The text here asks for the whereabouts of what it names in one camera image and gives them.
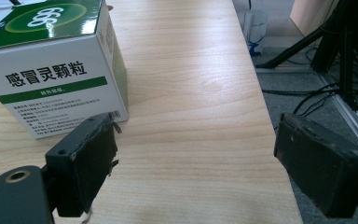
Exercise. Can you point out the white paper bag blue print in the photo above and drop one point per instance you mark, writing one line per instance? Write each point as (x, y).
(255, 31)

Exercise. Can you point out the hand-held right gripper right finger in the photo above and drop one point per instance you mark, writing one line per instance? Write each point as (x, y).
(320, 169)

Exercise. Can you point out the beige cabinet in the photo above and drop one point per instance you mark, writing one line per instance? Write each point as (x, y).
(310, 14)

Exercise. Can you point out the aluminium floor rail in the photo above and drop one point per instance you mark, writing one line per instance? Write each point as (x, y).
(352, 119)

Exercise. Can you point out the green and white medicine box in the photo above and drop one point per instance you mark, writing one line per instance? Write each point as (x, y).
(51, 67)

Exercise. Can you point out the black metal stand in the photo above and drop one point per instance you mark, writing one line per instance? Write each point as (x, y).
(338, 37)

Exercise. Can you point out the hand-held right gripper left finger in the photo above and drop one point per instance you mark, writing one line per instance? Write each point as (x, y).
(80, 174)

